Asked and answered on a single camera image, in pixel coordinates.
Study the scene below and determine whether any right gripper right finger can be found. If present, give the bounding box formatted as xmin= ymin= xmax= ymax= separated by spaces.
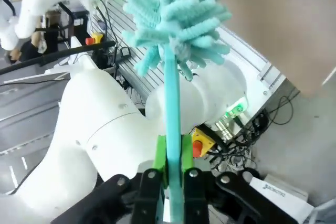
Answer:
xmin=180 ymin=134 xmax=299 ymax=224

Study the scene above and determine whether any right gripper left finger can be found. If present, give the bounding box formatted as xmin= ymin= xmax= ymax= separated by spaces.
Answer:
xmin=52 ymin=134 xmax=169 ymax=224

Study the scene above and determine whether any teal microfibre duster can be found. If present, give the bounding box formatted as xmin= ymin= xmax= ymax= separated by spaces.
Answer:
xmin=121 ymin=0 xmax=233 ymax=224

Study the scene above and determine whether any yellow emergency stop button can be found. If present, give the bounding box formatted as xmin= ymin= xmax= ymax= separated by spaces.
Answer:
xmin=192 ymin=127 xmax=216 ymax=158
xmin=85 ymin=32 xmax=103 ymax=45

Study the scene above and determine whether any white Robotiq box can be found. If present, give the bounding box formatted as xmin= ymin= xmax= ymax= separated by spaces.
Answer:
xmin=248 ymin=175 xmax=315 ymax=209

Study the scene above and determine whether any black controller box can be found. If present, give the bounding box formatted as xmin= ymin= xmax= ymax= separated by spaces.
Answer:
xmin=59 ymin=1 xmax=90 ymax=44

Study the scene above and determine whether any seated background person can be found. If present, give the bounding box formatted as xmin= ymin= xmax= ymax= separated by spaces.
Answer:
xmin=5 ymin=31 xmax=49 ymax=65

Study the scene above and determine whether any tangled black cable bundle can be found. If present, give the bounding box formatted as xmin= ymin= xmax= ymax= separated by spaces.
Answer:
xmin=207 ymin=111 xmax=270 ymax=180

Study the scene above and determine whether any thin black looped cable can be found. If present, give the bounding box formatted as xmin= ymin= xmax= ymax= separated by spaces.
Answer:
xmin=270 ymin=90 xmax=301 ymax=132

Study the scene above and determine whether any black corrugated cable hose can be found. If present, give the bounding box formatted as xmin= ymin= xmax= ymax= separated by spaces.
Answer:
xmin=0 ymin=40 xmax=117 ymax=76

